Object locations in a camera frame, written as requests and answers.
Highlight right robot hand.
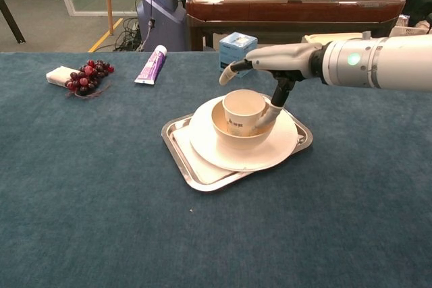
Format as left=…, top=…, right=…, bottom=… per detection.
left=218, top=42, right=324, bottom=131

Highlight white printed paper cup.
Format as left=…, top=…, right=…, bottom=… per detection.
left=221, top=88, right=267, bottom=138

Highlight silver metal tray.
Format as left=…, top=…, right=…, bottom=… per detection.
left=161, top=92, right=314, bottom=194

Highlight brown mahjong table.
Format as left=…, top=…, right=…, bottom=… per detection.
left=185, top=0, right=406, bottom=52

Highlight beige lidded food container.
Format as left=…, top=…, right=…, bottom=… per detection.
left=304, top=32, right=365, bottom=46

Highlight light blue cardboard box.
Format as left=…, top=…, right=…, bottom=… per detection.
left=218, top=31, right=259, bottom=79

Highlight white round plate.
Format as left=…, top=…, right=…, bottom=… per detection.
left=188, top=94, right=299, bottom=172

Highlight beige round bowl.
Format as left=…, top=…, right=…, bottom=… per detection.
left=211, top=98, right=277, bottom=150

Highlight white plastic basket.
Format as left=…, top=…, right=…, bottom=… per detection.
left=391, top=14, right=432, bottom=38

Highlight purple machine base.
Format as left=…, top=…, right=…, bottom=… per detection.
left=136, top=0, right=187, bottom=53

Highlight purple white toothpaste tube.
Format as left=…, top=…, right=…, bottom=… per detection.
left=134, top=45, right=168, bottom=86

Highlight black bag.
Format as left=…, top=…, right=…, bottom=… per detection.
left=403, top=0, right=432, bottom=28

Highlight red grape bunch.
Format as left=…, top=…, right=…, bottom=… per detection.
left=65, top=59, right=115, bottom=100

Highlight white tissue pack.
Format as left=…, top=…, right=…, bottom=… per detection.
left=45, top=65, right=80, bottom=88

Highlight blue table cloth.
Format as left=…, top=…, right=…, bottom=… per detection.
left=0, top=50, right=432, bottom=288

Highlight black table leg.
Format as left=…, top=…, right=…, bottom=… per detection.
left=0, top=0, right=26, bottom=45

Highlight floor cables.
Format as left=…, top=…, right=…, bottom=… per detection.
left=114, top=17, right=149, bottom=53

